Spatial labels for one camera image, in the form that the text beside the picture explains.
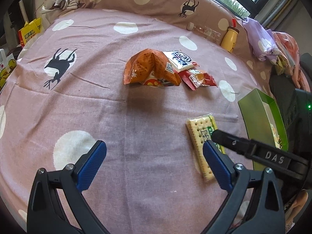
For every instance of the yellow bottle brown cap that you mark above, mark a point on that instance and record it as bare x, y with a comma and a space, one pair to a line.
229, 40

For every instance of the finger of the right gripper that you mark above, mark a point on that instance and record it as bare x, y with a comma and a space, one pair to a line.
284, 164

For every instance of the white blue snack packet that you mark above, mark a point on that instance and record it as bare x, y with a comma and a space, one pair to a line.
180, 61

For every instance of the brown polka-dot pillow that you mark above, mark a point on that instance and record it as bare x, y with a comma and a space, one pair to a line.
206, 13

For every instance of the orange snack bag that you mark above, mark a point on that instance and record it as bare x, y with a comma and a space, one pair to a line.
151, 68

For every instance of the purple polka-dot cloth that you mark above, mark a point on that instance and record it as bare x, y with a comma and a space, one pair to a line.
263, 45

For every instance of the red small snack packet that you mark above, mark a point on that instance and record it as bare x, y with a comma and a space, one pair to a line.
195, 78

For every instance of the yellow box on floor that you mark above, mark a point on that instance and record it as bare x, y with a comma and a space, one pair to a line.
29, 30

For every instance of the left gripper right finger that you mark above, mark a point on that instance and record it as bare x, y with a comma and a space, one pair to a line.
265, 212

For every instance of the pink yellow clothes pile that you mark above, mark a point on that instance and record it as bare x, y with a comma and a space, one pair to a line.
289, 47

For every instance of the clear glass jar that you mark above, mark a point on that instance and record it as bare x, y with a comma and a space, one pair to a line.
205, 32

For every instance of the pink polka-dot bed sheet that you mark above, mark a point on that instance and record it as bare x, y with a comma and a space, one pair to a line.
67, 92

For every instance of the dark grey cushion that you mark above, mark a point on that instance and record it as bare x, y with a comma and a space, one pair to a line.
295, 107

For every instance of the green white cardboard box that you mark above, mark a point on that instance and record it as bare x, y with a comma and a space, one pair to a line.
263, 120

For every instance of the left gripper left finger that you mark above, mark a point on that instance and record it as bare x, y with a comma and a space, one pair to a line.
45, 213

